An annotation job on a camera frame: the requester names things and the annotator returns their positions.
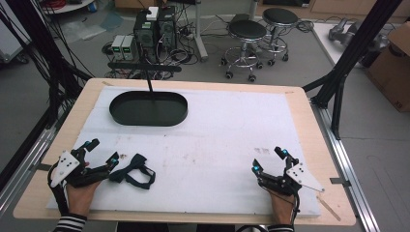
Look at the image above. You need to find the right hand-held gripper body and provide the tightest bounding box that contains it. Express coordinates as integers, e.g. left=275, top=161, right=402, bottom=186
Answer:
left=257, top=161, right=326, bottom=197

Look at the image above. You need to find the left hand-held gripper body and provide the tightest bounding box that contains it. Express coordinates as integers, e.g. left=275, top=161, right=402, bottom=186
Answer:
left=49, top=148, right=112, bottom=189

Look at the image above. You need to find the black fabric strap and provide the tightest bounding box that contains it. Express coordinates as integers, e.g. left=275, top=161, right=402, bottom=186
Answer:
left=108, top=153, right=157, bottom=190

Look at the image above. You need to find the black oval tray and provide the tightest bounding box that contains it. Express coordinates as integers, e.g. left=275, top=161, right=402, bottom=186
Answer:
left=108, top=90, right=190, bottom=128

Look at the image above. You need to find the person's left hand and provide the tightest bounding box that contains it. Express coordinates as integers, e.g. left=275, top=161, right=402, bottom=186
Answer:
left=66, top=180, right=103, bottom=217

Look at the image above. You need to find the person's right hand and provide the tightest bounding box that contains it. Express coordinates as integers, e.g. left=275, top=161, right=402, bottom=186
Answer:
left=267, top=189, right=297, bottom=226

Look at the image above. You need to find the grey tape piece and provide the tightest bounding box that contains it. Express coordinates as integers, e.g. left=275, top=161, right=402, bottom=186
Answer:
left=329, top=176, right=352, bottom=189
left=29, top=162, right=53, bottom=172

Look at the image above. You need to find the thin wooden stick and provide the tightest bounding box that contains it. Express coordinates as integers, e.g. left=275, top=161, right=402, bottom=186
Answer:
left=315, top=195, right=342, bottom=222

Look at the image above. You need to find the white foam mat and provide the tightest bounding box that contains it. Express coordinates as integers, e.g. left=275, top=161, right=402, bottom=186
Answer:
left=46, top=85, right=322, bottom=218

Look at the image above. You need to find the black bar stand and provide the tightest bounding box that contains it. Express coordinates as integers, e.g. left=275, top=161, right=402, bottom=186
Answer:
left=107, top=61, right=183, bottom=98

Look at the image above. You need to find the grey power supply unit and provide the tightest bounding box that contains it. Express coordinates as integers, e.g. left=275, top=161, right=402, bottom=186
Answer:
left=122, top=35, right=139, bottom=62
left=111, top=34, right=126, bottom=61

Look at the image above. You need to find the black computer tower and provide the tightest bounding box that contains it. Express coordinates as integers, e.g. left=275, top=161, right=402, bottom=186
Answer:
left=132, top=5, right=178, bottom=63

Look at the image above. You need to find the black round stool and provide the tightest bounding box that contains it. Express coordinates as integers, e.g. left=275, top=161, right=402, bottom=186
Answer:
left=260, top=7, right=301, bottom=67
left=220, top=18, right=269, bottom=83

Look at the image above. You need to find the brown cardboard box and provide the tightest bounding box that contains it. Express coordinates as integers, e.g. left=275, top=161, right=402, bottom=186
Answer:
left=365, top=21, right=410, bottom=113

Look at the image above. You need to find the white round table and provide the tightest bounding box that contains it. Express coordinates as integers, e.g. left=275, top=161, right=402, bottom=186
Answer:
left=41, top=0, right=97, bottom=15

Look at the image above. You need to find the grey device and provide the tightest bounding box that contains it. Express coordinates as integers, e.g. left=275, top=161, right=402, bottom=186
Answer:
left=327, top=16, right=390, bottom=54

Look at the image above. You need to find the grey table leg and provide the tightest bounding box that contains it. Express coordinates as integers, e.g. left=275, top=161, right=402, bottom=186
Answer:
left=192, top=0, right=210, bottom=63

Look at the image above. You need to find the white box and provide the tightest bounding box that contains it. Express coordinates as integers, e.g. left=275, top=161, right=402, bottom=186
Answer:
left=145, top=6, right=160, bottom=22

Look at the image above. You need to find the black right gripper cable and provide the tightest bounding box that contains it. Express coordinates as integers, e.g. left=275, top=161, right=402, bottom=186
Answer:
left=289, top=192, right=302, bottom=226

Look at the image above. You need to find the aluminium rail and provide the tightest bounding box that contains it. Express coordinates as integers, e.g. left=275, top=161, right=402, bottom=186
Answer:
left=309, top=98, right=382, bottom=232
left=0, top=109, right=71, bottom=217

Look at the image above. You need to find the bundle of black hanging cables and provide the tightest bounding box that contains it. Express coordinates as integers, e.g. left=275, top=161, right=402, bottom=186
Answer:
left=28, top=0, right=96, bottom=107

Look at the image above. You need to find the black metal frame strut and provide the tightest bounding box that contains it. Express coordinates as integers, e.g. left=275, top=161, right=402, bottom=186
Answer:
left=302, top=0, right=404, bottom=141
left=0, top=0, right=95, bottom=191

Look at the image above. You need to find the tangle of black floor cables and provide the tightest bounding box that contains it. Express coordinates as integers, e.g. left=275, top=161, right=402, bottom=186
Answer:
left=102, top=6, right=226, bottom=81

